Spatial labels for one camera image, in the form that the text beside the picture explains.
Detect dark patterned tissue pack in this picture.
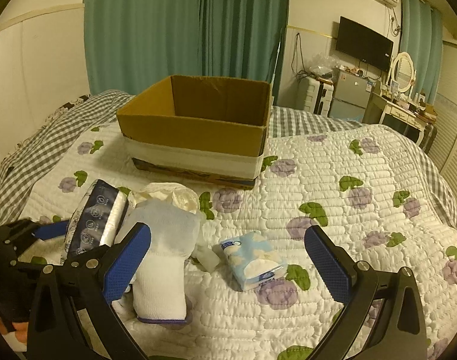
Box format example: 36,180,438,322
61,179,128,263

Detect white socks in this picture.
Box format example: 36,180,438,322
115,199,200,324

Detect cream cloth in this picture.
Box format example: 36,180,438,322
128,182,200,214

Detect blue cloud tissue pack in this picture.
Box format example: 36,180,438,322
220,232,288,291

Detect orange gloved left hand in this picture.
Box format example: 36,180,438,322
0,317,28,353

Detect small clear plastic bottle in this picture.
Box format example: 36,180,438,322
192,244,220,273

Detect grey checkered bed sheet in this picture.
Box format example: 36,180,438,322
0,89,457,230

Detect white floral quilt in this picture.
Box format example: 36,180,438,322
18,121,457,360

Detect brown cardboard box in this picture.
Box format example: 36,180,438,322
116,75,272,189

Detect white wardrobe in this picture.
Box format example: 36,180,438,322
429,41,457,202

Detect teal window curtain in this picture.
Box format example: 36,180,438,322
83,0,289,94

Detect white dressing table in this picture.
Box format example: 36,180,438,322
362,93,438,152

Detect white suitcase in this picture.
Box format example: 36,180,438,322
296,77,333,116

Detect silver mini fridge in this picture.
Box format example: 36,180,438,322
329,69,372,122

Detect white oval vanity mirror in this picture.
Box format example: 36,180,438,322
385,51,416,94

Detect teal right curtain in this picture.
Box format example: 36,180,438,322
399,0,442,104

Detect black wall television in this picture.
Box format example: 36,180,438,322
336,16,394,72

